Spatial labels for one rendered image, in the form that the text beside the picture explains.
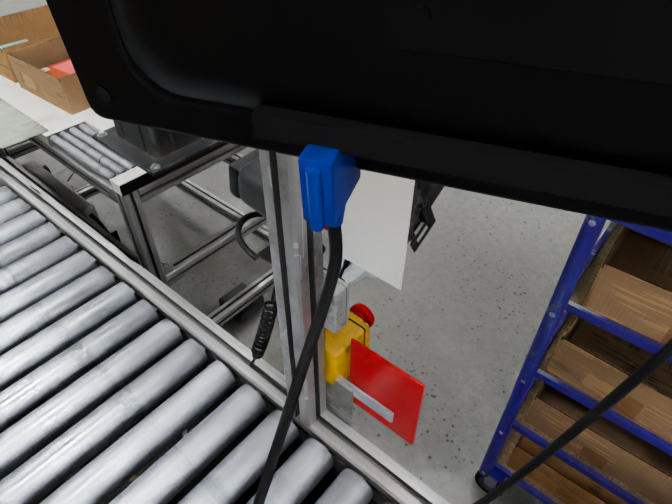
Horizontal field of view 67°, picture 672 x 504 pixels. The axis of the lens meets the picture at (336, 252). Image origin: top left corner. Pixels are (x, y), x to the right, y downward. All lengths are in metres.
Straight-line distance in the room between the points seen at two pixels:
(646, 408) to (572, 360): 0.14
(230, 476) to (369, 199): 0.42
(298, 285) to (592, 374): 0.69
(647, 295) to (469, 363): 0.94
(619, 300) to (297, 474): 0.57
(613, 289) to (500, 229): 1.40
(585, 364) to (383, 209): 0.70
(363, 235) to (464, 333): 1.39
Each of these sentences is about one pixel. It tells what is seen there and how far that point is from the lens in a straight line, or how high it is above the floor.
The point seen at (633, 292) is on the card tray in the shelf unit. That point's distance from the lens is 0.91.
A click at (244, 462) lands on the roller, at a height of 0.75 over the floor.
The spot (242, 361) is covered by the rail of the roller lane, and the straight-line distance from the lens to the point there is 0.80.
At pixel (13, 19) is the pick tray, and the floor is 0.83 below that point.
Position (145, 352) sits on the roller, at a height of 0.74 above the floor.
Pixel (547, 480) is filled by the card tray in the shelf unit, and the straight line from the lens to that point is 1.40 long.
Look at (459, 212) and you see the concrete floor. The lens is 2.33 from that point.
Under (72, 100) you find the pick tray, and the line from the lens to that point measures 1.55.
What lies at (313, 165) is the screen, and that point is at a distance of 0.21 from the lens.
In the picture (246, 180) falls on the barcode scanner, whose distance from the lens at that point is 0.55.
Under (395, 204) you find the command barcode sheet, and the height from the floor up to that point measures 1.14.
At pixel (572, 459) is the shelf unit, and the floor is 0.34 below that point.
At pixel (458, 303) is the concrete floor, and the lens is 1.92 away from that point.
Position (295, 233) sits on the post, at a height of 1.09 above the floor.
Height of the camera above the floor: 1.39
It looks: 42 degrees down
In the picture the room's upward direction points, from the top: straight up
